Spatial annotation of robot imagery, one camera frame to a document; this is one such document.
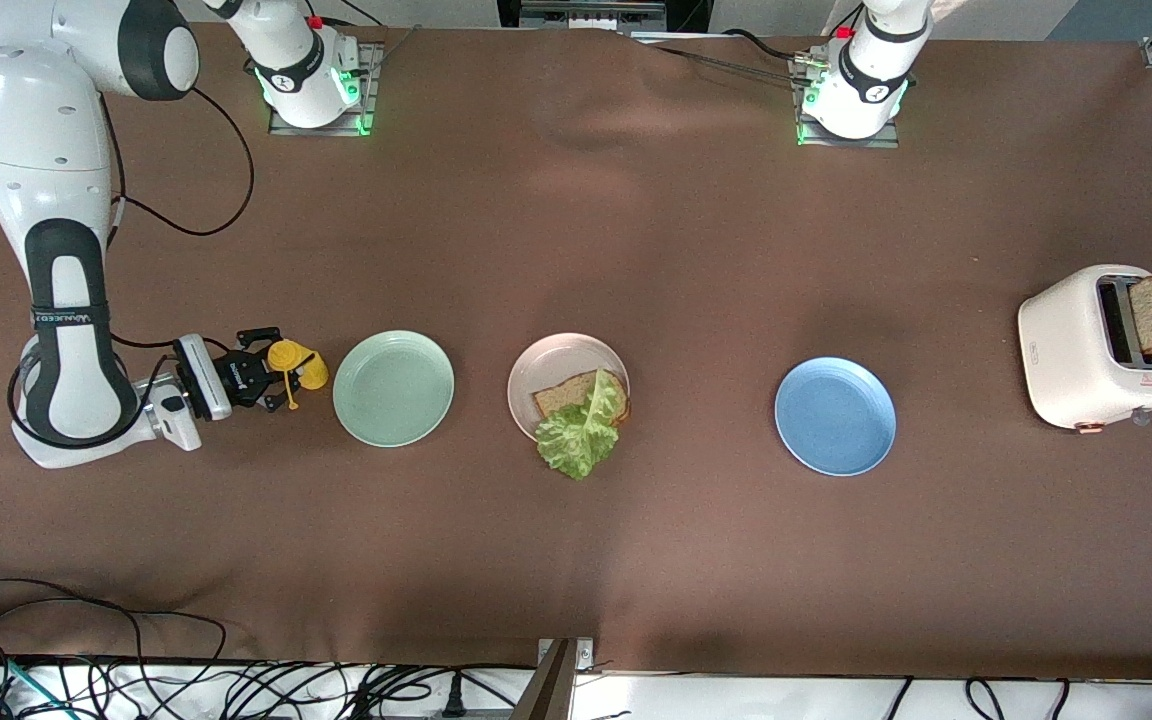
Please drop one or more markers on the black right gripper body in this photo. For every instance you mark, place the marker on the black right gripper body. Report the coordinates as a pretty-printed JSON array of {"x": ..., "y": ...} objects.
[{"x": 239, "y": 379}]

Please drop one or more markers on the yellow mustard squeeze bottle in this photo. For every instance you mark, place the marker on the yellow mustard squeeze bottle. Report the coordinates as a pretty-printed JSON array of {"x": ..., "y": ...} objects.
[{"x": 314, "y": 372}]

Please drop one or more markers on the green lettuce leaf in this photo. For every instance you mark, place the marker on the green lettuce leaf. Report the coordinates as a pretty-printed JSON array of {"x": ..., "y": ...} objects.
[{"x": 576, "y": 440}]

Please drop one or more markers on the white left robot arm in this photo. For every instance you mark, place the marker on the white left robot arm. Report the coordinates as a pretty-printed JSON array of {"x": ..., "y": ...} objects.
[{"x": 876, "y": 70}]

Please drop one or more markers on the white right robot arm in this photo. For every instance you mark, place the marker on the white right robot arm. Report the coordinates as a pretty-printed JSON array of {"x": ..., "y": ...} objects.
[{"x": 66, "y": 400}]

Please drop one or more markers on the green plate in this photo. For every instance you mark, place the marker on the green plate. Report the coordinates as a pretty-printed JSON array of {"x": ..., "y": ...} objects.
[{"x": 393, "y": 390}]

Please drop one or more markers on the beige plate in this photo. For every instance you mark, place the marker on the beige plate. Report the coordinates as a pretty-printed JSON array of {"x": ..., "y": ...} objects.
[{"x": 556, "y": 360}]

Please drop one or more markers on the blue plate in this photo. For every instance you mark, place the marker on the blue plate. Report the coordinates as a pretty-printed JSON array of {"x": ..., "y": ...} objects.
[{"x": 836, "y": 415}]

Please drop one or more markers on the white toaster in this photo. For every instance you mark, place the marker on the white toaster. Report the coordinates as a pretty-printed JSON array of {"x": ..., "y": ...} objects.
[{"x": 1066, "y": 360}]

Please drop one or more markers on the brown table cloth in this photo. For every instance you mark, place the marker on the brown table cloth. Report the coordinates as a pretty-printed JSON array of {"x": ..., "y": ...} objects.
[{"x": 636, "y": 250}]

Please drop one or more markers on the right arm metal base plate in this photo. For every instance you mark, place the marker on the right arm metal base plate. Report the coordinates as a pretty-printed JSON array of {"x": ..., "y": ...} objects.
[{"x": 374, "y": 70}]

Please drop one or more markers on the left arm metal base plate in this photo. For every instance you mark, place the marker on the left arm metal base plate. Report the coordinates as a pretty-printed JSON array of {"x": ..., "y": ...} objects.
[{"x": 891, "y": 142}]

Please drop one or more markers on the aluminium camera pole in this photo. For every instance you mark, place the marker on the aluminium camera pole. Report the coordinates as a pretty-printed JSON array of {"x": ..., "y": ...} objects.
[{"x": 551, "y": 690}]

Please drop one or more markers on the black equipment frame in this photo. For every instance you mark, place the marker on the black equipment frame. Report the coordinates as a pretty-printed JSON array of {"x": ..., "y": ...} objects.
[{"x": 686, "y": 12}]

